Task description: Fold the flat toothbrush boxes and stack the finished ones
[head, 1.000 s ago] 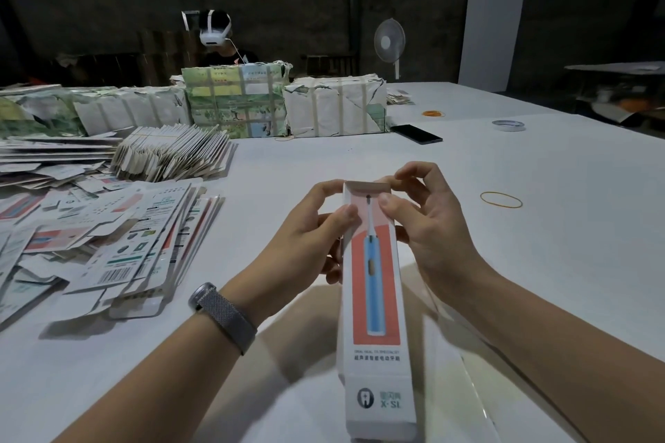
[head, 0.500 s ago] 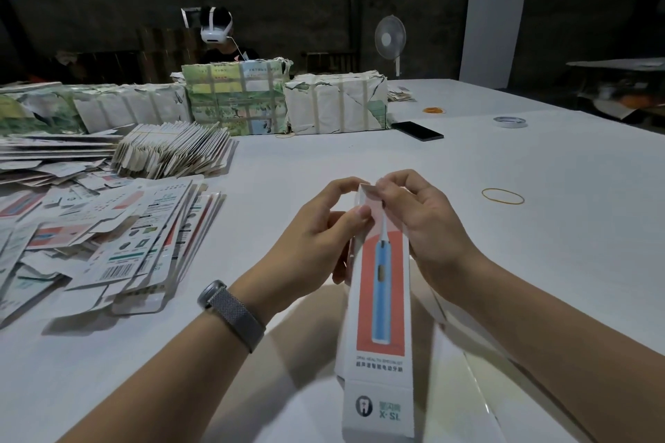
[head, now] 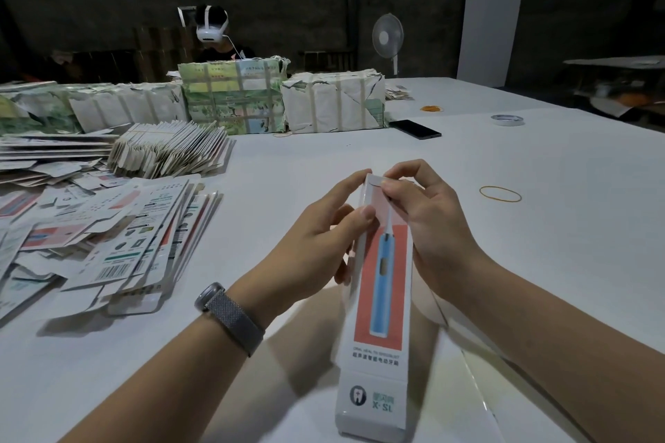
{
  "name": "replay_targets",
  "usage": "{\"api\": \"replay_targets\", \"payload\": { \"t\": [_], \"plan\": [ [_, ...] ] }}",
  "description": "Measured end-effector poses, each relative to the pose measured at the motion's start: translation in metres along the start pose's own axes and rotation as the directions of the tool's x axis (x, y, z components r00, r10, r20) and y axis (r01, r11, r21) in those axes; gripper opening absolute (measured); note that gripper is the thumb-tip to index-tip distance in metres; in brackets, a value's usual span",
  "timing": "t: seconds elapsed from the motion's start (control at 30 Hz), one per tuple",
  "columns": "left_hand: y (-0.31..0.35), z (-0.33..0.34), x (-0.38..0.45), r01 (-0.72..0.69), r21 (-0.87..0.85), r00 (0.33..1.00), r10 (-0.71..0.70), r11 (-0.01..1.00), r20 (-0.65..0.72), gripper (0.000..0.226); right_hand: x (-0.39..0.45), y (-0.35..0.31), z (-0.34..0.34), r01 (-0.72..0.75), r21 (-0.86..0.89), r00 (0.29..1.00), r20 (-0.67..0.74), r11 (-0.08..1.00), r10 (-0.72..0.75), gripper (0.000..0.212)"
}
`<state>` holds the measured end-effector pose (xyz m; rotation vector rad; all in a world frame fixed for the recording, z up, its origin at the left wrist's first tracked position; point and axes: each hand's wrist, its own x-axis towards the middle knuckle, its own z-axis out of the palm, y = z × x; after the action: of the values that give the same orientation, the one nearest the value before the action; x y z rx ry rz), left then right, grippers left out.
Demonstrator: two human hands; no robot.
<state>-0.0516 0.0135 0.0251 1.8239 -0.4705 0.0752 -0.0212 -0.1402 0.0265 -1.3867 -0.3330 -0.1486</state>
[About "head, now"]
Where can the person's left hand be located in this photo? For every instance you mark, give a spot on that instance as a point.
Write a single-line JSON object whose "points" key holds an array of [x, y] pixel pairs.
{"points": [[301, 251]]}

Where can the person's right hand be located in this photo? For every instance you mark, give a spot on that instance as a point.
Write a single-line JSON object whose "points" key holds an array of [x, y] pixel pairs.
{"points": [[442, 230]]}

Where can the white toothbrush carton box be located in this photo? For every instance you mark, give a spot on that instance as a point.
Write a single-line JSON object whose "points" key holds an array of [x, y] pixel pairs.
{"points": [[376, 354]]}

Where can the fanned stack of white cartons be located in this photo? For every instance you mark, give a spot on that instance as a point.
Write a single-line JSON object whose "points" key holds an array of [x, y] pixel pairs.
{"points": [[168, 150]]}

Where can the pile of cartons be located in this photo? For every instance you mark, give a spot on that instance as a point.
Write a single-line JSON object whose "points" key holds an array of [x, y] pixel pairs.
{"points": [[94, 230]]}

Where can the person's left forearm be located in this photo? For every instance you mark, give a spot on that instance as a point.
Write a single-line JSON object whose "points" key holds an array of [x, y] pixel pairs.
{"points": [[151, 386]]}

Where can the person's right forearm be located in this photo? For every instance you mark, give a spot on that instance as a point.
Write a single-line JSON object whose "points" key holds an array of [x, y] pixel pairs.
{"points": [[571, 354]]}

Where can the thin tan rubber band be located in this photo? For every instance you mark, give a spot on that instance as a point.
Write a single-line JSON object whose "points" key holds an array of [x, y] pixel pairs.
{"points": [[481, 194]]}

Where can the grey band wristwatch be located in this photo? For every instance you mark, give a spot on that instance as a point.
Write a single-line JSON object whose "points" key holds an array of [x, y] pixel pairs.
{"points": [[231, 318]]}

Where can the black smartphone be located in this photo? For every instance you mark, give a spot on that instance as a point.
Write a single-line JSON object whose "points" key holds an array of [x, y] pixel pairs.
{"points": [[415, 129]]}

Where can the white tape roll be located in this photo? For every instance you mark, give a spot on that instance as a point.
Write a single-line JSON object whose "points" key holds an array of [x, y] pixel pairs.
{"points": [[495, 120]]}

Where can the small orange tape roll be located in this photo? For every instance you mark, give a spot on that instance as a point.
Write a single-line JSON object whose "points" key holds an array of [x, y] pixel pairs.
{"points": [[430, 107]]}

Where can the small white paper stack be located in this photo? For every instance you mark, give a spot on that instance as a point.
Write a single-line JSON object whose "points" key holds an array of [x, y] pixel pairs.
{"points": [[398, 93]]}

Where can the green printed wrapped bundle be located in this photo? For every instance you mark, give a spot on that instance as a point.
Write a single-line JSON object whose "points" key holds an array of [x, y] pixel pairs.
{"points": [[234, 95]]}

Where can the dark wooden chair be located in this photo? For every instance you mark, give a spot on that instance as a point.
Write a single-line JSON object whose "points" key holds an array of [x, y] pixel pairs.
{"points": [[325, 60]]}

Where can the white standing fan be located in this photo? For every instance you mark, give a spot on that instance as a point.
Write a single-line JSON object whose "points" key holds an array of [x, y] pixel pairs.
{"points": [[388, 34]]}

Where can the white board panel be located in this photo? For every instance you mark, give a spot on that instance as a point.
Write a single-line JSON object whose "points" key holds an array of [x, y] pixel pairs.
{"points": [[492, 22]]}

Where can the cluttered side table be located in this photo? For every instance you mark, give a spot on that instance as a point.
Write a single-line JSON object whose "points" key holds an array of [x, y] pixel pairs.
{"points": [[618, 90]]}

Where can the stack of brown cartons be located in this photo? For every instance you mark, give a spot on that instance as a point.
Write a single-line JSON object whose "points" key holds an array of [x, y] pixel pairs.
{"points": [[161, 51]]}

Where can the row of white wrapped bundles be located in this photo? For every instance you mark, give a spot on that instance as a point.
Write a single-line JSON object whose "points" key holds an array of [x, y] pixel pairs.
{"points": [[91, 107]]}

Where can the white head-mounted camera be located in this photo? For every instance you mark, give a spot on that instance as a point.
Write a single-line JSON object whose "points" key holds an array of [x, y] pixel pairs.
{"points": [[211, 24]]}

